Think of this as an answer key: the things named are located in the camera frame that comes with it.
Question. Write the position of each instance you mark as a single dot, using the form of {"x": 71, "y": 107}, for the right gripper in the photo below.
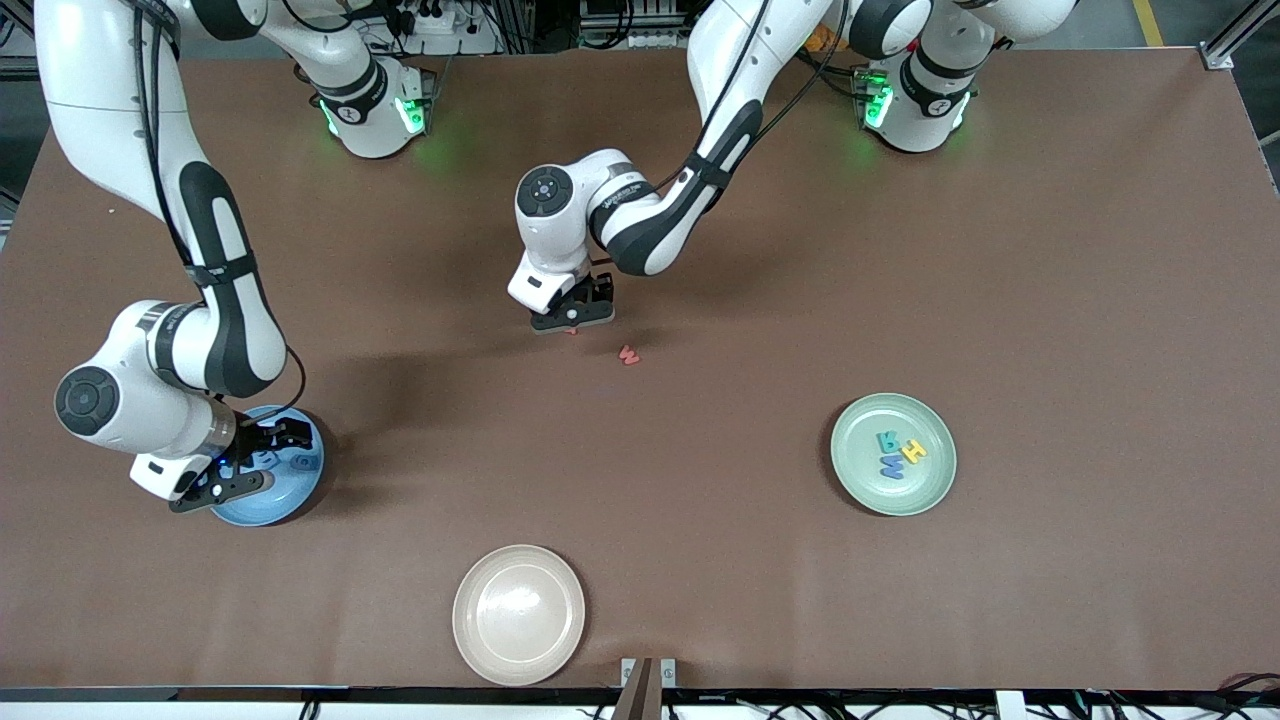
{"x": 262, "y": 440}

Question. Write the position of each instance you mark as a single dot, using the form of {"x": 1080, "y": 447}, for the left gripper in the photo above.
{"x": 597, "y": 293}

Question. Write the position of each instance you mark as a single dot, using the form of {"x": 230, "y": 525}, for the small red letter w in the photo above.
{"x": 628, "y": 354}

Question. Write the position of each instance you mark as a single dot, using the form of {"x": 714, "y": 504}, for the teal letter R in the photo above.
{"x": 887, "y": 441}

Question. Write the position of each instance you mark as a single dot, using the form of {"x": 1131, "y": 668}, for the blue capital letter W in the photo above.
{"x": 891, "y": 466}

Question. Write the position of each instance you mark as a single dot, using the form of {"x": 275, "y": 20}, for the yellow letter H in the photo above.
{"x": 912, "y": 451}

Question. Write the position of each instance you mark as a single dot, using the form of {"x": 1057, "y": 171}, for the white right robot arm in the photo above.
{"x": 100, "y": 100}

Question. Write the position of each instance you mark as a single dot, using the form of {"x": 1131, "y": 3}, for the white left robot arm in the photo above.
{"x": 740, "y": 60}

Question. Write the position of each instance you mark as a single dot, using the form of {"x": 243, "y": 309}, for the blue plate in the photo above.
{"x": 290, "y": 495}

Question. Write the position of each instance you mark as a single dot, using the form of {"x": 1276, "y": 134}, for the white power strip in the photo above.
{"x": 450, "y": 30}

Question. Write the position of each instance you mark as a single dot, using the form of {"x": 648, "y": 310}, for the beige plate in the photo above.
{"x": 519, "y": 615}

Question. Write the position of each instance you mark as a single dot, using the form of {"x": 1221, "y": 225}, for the bag of oranges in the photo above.
{"x": 820, "y": 38}

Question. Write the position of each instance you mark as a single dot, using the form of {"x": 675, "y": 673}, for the green plate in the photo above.
{"x": 870, "y": 490}

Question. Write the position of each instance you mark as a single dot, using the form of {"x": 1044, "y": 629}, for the table edge mount bracket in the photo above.
{"x": 640, "y": 695}

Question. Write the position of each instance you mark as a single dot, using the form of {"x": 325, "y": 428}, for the aluminium frame profile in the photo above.
{"x": 15, "y": 68}
{"x": 1240, "y": 35}

